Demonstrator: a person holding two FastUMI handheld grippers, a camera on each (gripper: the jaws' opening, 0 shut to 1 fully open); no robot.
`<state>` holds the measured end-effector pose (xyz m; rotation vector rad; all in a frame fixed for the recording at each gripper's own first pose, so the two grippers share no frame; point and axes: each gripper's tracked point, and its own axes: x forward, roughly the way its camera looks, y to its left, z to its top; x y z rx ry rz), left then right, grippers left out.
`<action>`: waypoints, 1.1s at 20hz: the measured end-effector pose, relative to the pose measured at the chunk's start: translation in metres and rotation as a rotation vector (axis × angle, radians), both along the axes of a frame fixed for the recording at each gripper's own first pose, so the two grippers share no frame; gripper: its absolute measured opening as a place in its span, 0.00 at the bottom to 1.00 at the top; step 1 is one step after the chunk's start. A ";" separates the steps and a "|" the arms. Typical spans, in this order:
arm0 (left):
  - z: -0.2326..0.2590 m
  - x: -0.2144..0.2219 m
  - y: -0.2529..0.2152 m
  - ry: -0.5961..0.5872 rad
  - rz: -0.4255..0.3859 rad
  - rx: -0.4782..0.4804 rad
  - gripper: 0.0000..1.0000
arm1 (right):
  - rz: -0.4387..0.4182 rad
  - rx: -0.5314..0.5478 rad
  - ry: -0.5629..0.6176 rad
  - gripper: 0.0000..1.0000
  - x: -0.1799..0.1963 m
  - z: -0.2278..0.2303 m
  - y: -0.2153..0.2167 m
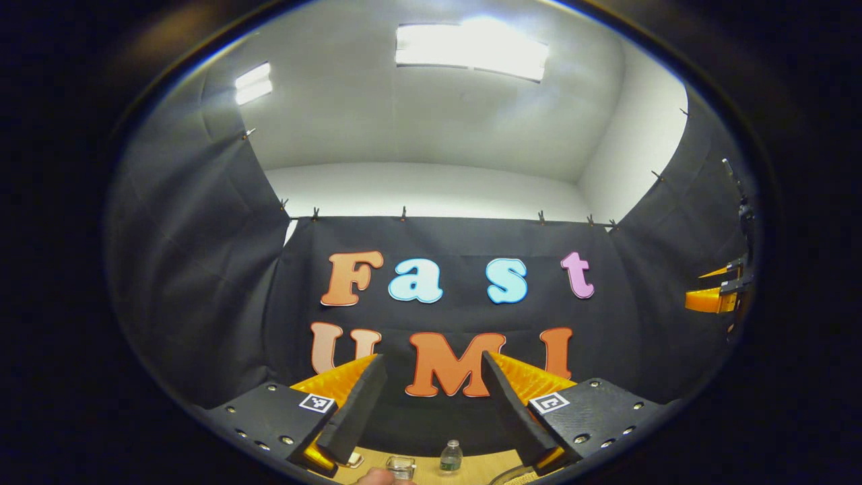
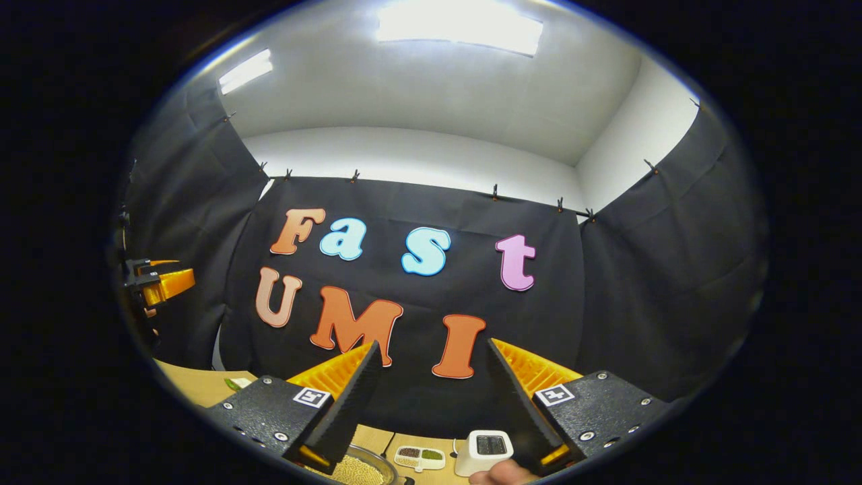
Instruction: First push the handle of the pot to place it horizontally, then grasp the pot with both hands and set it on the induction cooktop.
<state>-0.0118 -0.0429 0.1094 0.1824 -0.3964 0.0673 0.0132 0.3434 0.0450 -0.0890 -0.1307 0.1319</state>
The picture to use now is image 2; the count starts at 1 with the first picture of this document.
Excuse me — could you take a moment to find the black backdrop cloth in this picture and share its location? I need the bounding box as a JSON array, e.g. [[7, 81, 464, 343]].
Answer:
[[118, 71, 772, 442]]

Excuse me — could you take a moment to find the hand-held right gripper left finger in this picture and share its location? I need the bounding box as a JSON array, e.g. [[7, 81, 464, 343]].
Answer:
[[205, 340, 383, 476]]

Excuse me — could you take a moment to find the narrow ceiling light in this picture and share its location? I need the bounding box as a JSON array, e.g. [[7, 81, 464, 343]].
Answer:
[[218, 48, 274, 96]]

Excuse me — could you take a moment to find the pile of soybeans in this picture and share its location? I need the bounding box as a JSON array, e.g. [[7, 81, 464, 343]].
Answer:
[[323, 455, 386, 485]]

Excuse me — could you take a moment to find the white divided dish of grains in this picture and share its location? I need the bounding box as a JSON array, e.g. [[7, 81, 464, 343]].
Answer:
[[394, 445, 446, 472]]

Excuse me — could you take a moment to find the stainless steel pot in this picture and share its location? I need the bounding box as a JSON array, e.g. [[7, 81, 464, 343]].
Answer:
[[306, 443, 415, 485]]

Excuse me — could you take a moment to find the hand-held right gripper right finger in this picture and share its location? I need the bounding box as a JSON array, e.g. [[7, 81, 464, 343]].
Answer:
[[486, 337, 669, 476]]

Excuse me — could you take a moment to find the white toaster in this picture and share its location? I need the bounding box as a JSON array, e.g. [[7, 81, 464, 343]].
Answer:
[[454, 430, 515, 478]]

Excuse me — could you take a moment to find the large rectangular ceiling light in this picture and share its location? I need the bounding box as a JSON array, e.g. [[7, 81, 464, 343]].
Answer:
[[376, 0, 545, 57]]

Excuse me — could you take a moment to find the row of black cloth clips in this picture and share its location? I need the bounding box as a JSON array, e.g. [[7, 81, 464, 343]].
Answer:
[[219, 98, 704, 223]]

